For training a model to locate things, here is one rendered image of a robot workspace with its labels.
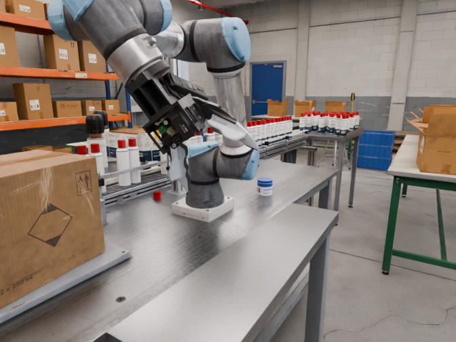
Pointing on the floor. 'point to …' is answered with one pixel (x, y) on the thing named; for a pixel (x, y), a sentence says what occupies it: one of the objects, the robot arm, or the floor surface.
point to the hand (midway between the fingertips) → (223, 170)
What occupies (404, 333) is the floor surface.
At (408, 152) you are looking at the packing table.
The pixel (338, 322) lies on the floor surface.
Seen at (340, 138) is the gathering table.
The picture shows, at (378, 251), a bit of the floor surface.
